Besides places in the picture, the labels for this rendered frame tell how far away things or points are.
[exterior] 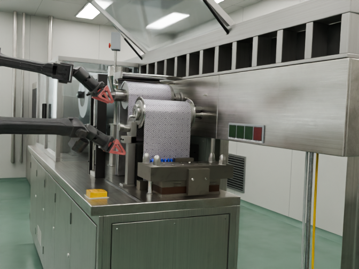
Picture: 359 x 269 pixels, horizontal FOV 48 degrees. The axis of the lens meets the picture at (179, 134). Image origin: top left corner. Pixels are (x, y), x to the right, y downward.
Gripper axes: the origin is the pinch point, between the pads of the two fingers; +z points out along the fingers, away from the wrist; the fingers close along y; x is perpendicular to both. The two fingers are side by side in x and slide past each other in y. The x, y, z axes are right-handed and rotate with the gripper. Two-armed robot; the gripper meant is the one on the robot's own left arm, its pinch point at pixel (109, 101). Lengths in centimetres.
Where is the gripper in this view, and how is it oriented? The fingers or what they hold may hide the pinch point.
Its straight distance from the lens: 184.3
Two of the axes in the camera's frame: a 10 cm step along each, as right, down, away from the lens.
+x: 6.0, -7.6, 2.5
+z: 6.6, 6.5, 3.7
